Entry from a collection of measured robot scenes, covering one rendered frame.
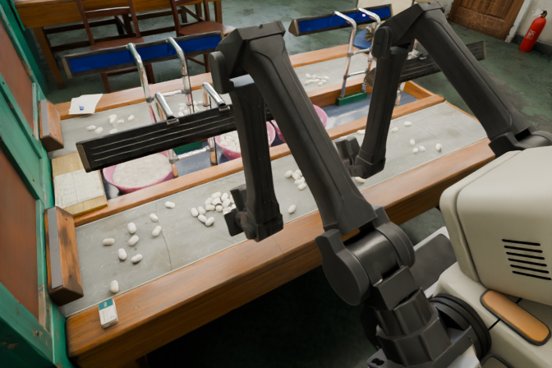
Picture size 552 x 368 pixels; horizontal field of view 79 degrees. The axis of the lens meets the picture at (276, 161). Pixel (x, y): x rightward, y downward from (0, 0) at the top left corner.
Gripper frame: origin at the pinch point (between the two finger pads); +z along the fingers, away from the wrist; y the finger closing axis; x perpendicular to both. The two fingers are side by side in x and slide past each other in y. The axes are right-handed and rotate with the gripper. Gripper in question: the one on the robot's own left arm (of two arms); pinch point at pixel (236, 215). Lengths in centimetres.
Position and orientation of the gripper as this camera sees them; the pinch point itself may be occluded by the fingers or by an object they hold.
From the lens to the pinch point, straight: 102.2
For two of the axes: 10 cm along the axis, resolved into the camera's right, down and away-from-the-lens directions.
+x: 3.1, 9.5, 0.6
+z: -3.7, 0.6, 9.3
